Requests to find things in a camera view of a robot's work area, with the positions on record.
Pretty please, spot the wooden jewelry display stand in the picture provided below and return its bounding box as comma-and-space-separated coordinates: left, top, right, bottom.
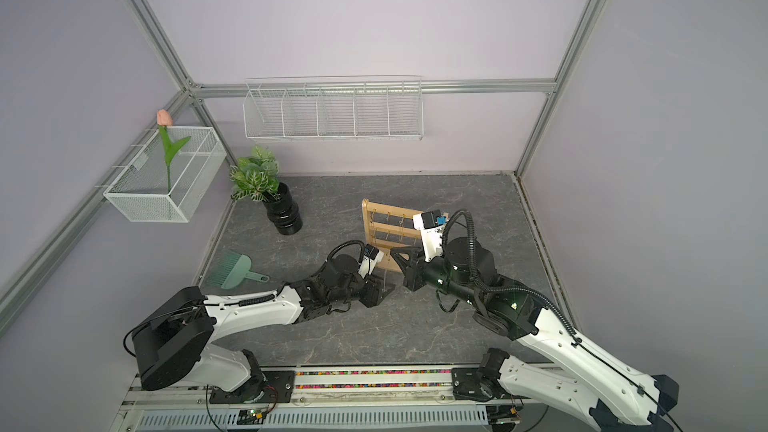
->
362, 199, 423, 272

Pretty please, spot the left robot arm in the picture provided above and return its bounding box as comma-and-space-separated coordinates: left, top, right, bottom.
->
124, 241, 388, 403

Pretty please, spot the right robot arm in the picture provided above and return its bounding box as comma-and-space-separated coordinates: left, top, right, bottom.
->
390, 209, 681, 431

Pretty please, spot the black plant pot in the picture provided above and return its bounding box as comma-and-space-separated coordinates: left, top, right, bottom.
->
263, 182, 303, 235

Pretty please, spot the teal dustpan brush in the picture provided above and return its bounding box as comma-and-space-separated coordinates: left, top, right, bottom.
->
205, 251, 270, 290

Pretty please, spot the green artificial potted plant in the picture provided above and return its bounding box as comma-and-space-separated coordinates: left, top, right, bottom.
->
229, 145, 280, 202

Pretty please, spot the pink artificial tulip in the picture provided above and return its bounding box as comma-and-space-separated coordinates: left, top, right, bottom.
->
156, 109, 191, 193

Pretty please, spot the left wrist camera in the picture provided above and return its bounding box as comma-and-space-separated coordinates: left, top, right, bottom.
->
358, 244, 385, 279

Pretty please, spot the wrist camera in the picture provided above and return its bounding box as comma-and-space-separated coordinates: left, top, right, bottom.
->
412, 210, 447, 262
358, 244, 385, 279

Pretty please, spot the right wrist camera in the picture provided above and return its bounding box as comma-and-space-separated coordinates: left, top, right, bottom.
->
412, 210, 447, 262

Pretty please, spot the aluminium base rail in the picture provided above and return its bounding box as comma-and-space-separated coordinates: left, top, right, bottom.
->
132, 357, 597, 407

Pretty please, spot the white cable duct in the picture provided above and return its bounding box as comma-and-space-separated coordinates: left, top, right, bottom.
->
133, 405, 490, 431

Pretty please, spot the white wire wall shelf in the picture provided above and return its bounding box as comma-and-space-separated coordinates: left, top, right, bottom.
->
243, 75, 424, 141

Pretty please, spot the white mesh wall basket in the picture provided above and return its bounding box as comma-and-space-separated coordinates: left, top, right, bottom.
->
103, 126, 226, 223

